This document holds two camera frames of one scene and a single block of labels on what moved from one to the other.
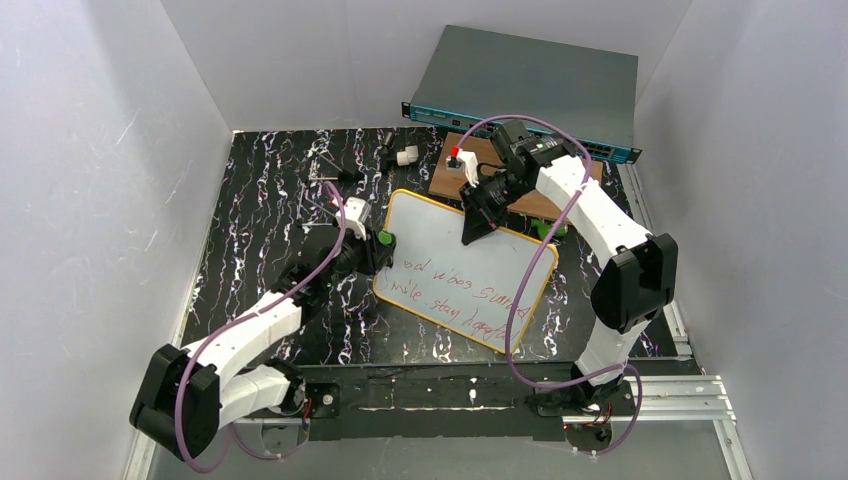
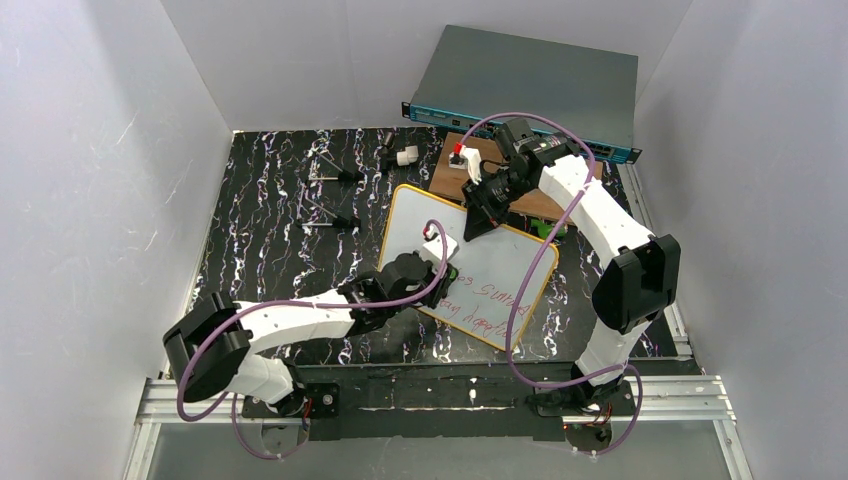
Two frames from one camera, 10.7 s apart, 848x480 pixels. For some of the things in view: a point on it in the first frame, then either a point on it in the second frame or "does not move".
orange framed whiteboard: [472, 288] does not move
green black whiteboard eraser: [387, 238] to [452, 273]
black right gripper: [485, 201] does not move
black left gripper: [370, 251] to [436, 279]
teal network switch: [586, 94] does not move
